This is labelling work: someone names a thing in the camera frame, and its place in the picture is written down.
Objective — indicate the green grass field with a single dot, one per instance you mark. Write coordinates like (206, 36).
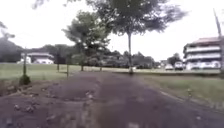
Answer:
(40, 70)

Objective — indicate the white vehicle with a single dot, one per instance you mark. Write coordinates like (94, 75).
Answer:
(169, 67)
(179, 65)

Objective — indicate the distant row of trees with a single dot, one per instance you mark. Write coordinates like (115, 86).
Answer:
(113, 59)

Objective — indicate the thin young tree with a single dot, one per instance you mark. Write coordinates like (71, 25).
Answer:
(67, 65)

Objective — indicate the broad leafy tree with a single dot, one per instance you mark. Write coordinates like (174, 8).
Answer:
(87, 33)

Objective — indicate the bare dirt patch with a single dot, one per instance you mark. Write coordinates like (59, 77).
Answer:
(36, 100)

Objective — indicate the small sapling with bush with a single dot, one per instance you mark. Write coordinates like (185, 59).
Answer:
(24, 77)

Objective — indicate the grass verge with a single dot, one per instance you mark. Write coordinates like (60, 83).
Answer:
(196, 88)

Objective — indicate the dark asphalt path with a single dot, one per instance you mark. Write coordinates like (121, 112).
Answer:
(133, 100)

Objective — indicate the tall slender tree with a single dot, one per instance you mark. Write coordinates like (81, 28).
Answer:
(129, 20)

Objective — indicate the low white building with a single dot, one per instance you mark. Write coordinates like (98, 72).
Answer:
(38, 58)

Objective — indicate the white multi-storey building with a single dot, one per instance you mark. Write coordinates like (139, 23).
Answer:
(202, 53)

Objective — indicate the leaning pole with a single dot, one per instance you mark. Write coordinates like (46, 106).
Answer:
(218, 30)

